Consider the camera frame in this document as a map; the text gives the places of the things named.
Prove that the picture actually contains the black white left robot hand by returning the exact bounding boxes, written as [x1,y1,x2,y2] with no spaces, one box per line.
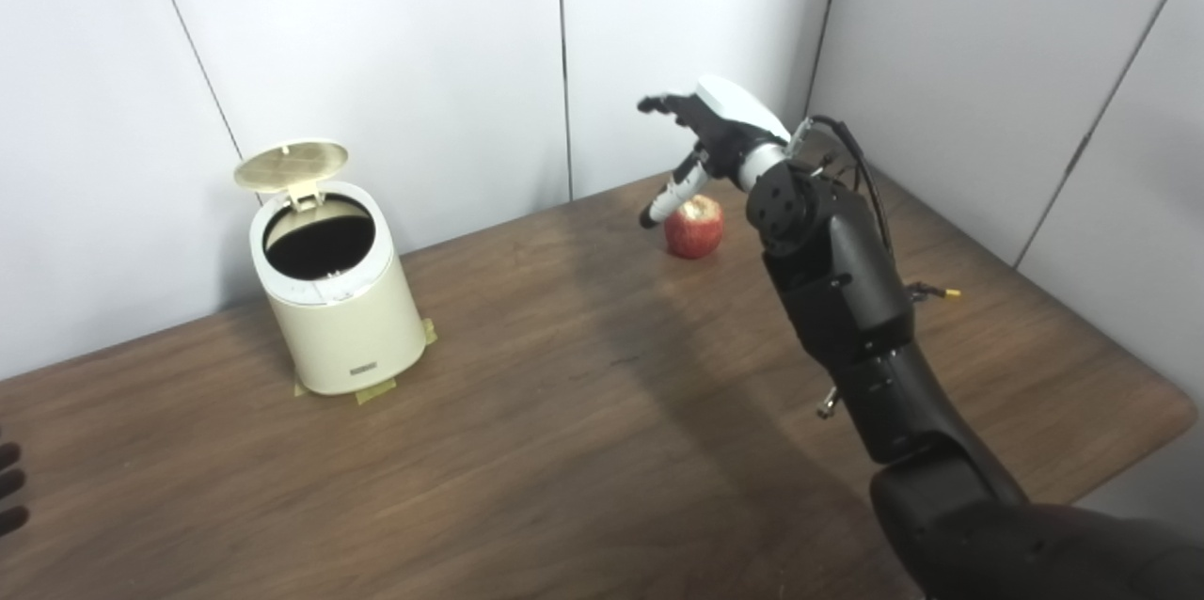
[0,443,29,537]

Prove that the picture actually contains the cream-colored bin body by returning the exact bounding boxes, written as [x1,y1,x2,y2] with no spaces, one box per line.
[249,182,427,396]

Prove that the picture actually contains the red apple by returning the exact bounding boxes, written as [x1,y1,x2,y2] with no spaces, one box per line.
[664,195,725,260]

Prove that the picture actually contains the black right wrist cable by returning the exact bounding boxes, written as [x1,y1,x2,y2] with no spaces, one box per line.
[790,115,962,300]

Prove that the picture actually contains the round cream bin lid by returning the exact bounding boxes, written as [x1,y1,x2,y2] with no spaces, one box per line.
[233,140,349,211]

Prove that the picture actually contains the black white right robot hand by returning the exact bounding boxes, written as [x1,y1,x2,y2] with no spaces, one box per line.
[637,73,793,229]

